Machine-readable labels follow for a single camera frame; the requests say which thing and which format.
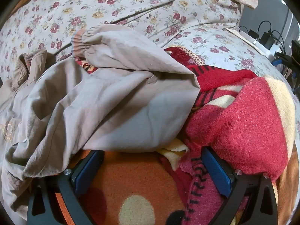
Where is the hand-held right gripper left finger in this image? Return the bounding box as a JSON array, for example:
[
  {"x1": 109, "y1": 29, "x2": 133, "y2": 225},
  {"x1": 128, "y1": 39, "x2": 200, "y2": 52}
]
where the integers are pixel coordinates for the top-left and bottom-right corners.
[{"x1": 26, "y1": 149, "x2": 105, "y2": 225}]

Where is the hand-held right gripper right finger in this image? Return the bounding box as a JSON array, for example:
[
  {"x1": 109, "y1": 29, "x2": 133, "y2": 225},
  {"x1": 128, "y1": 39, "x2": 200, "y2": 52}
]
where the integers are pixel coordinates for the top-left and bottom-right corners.
[{"x1": 201, "y1": 146, "x2": 279, "y2": 225}]

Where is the beige jacket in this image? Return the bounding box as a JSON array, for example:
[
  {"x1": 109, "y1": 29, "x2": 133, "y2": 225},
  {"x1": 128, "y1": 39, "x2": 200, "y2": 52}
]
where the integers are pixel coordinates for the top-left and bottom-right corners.
[{"x1": 0, "y1": 25, "x2": 201, "y2": 216}]

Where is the red orange printed blanket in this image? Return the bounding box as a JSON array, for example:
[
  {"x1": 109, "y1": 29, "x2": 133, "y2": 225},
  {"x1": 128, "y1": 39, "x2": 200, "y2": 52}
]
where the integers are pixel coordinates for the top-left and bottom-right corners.
[{"x1": 54, "y1": 44, "x2": 300, "y2": 225}]

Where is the blue plug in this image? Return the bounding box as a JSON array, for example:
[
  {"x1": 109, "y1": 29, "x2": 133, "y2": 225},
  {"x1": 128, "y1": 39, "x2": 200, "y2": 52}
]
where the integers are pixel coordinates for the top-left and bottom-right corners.
[{"x1": 272, "y1": 52, "x2": 294, "y2": 66}]

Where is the white power strip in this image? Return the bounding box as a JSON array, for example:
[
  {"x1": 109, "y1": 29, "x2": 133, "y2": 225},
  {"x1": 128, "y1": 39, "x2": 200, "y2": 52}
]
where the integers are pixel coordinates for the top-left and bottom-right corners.
[{"x1": 241, "y1": 31, "x2": 283, "y2": 60}]

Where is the black charger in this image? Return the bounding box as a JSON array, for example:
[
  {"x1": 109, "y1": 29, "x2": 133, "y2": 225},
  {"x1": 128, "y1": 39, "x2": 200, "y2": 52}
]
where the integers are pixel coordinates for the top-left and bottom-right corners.
[{"x1": 260, "y1": 31, "x2": 275, "y2": 49}]

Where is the floral bed sheet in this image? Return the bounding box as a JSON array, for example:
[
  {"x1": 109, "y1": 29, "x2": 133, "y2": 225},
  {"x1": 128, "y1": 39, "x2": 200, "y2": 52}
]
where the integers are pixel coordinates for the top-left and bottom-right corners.
[{"x1": 0, "y1": 0, "x2": 300, "y2": 136}]

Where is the orange patterned cloth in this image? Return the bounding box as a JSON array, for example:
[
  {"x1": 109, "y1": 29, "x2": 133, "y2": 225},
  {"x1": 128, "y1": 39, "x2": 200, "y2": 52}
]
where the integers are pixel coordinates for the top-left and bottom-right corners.
[{"x1": 10, "y1": 0, "x2": 39, "y2": 16}]

